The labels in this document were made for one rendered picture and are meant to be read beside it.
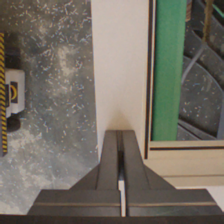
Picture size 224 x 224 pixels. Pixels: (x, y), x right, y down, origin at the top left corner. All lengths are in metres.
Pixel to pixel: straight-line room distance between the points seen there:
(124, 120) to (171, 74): 0.10
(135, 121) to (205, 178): 0.11
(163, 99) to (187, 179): 0.10
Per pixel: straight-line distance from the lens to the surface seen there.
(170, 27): 0.23
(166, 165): 0.23
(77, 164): 1.33
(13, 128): 1.21
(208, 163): 0.26
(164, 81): 0.22
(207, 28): 0.94
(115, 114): 0.15
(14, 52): 1.12
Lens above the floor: 1.08
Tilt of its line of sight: 74 degrees down
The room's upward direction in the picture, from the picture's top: 175 degrees counter-clockwise
